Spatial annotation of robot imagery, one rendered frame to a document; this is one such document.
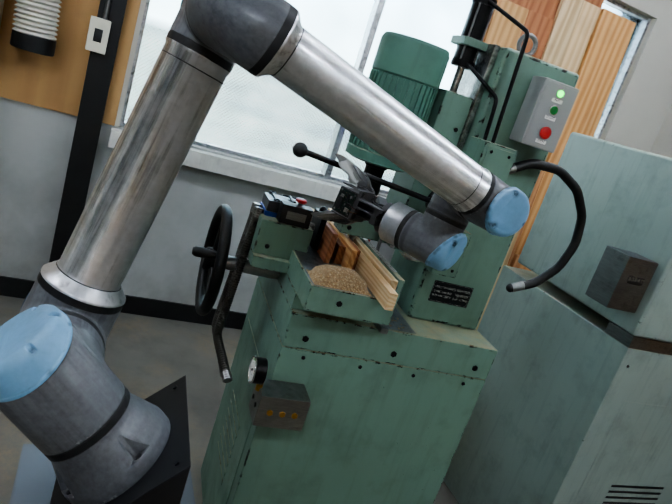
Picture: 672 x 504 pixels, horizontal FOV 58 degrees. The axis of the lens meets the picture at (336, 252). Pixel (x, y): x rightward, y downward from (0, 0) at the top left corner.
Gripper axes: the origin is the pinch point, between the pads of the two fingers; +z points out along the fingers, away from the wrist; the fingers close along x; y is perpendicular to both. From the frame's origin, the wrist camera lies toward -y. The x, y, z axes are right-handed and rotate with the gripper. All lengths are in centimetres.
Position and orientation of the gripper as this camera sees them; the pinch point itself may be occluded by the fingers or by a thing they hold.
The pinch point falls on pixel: (324, 183)
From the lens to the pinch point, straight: 142.6
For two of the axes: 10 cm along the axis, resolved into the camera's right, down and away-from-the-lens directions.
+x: -3.9, 8.9, 2.3
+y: -5.2, -0.1, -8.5
